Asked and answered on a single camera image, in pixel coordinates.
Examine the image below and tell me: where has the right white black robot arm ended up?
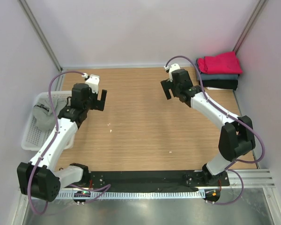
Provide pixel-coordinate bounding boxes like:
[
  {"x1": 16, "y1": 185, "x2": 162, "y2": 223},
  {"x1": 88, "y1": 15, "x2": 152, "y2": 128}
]
[{"x1": 161, "y1": 67, "x2": 256, "y2": 186}]

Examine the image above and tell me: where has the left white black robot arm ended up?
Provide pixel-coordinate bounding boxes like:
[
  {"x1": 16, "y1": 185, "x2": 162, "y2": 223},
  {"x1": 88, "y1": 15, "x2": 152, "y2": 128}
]
[{"x1": 17, "y1": 83, "x2": 107, "y2": 202}]

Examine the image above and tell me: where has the folded white t shirt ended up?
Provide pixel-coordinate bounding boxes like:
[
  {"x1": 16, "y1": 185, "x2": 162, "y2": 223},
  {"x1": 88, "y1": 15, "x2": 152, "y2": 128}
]
[{"x1": 206, "y1": 87, "x2": 219, "y2": 90}]

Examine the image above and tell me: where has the folded black t shirt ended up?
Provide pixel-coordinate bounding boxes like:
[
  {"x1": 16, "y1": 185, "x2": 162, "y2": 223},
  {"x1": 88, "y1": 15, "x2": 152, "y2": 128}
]
[{"x1": 198, "y1": 80, "x2": 238, "y2": 90}]

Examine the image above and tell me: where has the folded pink t shirt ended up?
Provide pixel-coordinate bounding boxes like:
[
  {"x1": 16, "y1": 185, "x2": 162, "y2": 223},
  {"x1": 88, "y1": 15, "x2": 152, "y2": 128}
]
[{"x1": 197, "y1": 52, "x2": 243, "y2": 75}]

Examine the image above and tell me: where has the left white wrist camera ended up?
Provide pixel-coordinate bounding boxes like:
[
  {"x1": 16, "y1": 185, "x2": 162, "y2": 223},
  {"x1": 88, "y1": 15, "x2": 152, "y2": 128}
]
[{"x1": 81, "y1": 73, "x2": 100, "y2": 94}]

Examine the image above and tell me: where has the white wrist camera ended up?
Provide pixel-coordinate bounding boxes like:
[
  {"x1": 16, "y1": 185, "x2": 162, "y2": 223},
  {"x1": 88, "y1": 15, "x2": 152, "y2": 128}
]
[
  {"x1": 164, "y1": 63, "x2": 180, "y2": 82},
  {"x1": 81, "y1": 73, "x2": 100, "y2": 94}
]

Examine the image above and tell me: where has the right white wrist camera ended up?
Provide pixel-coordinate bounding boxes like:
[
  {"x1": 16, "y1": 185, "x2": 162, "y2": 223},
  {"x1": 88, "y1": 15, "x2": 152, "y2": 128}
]
[{"x1": 164, "y1": 63, "x2": 180, "y2": 82}]

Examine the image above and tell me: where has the left aluminium corner post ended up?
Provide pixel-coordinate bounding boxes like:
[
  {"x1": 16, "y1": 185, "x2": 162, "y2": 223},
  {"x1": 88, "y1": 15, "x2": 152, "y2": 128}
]
[{"x1": 18, "y1": 0, "x2": 62, "y2": 72}]

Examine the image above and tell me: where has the aluminium corner post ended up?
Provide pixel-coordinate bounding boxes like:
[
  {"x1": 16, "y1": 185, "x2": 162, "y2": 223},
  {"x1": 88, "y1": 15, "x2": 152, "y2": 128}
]
[
  {"x1": 233, "y1": 0, "x2": 268, "y2": 55},
  {"x1": 18, "y1": 0, "x2": 62, "y2": 72}
]

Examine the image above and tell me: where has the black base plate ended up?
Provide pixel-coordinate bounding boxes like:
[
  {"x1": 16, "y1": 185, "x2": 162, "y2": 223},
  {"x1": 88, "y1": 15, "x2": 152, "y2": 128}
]
[{"x1": 70, "y1": 169, "x2": 230, "y2": 204}]

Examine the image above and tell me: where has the slotted cable duct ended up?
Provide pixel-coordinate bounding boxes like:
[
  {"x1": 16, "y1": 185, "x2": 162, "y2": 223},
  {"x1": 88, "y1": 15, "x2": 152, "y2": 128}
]
[{"x1": 56, "y1": 189, "x2": 206, "y2": 200}]

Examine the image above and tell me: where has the aluminium rail frame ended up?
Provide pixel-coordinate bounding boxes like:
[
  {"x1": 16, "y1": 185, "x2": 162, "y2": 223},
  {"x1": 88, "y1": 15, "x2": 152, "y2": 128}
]
[{"x1": 227, "y1": 169, "x2": 276, "y2": 188}]

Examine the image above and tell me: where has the right aluminium corner post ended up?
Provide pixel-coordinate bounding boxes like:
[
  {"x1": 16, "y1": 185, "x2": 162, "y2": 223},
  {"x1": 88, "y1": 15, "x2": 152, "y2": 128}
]
[{"x1": 233, "y1": 0, "x2": 268, "y2": 55}]

